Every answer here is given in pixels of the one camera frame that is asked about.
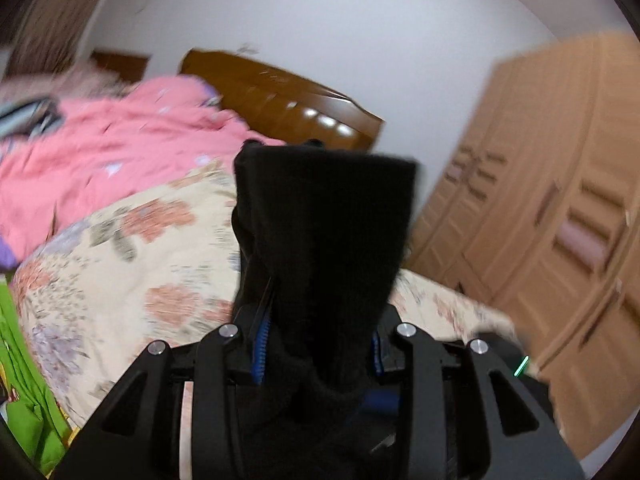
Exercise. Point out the pink quilt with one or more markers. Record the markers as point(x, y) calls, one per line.
point(110, 148)

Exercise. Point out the wooden headboard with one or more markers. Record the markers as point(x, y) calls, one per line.
point(282, 105)
point(128, 66)

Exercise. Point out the purple bedsheet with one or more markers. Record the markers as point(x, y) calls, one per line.
point(8, 261)

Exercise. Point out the brown floral curtain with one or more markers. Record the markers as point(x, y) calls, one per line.
point(49, 35)

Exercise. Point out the wooden wardrobe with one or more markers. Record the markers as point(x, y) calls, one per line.
point(537, 215)

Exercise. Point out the green patterned cloth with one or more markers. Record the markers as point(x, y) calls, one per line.
point(27, 405)

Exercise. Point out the floral cream bedspread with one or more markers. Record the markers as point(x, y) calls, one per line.
point(161, 264)

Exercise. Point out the black pants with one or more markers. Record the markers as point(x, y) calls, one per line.
point(322, 234)

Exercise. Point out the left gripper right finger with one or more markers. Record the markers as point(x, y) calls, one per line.
point(456, 412)

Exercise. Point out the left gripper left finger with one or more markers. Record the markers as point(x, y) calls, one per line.
point(135, 432)

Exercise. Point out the grey striped garment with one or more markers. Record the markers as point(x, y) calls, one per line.
point(30, 118)

